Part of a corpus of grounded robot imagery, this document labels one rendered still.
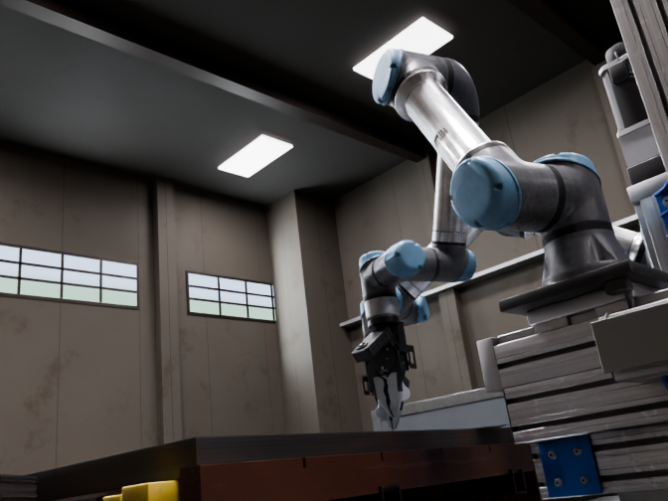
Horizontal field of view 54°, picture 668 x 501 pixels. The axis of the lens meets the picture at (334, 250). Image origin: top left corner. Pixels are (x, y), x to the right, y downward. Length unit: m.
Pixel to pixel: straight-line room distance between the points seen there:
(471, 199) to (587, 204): 0.20
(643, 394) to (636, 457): 0.11
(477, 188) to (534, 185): 0.09
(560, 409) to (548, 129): 9.07
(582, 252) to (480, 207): 0.18
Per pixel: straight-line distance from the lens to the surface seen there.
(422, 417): 2.54
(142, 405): 10.16
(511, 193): 1.05
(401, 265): 1.34
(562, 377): 1.10
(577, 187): 1.14
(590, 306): 1.08
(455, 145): 1.17
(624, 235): 1.76
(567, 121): 9.96
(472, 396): 2.43
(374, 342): 1.37
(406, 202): 11.33
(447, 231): 1.43
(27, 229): 10.17
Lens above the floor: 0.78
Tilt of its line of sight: 20 degrees up
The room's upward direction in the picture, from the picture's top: 7 degrees counter-clockwise
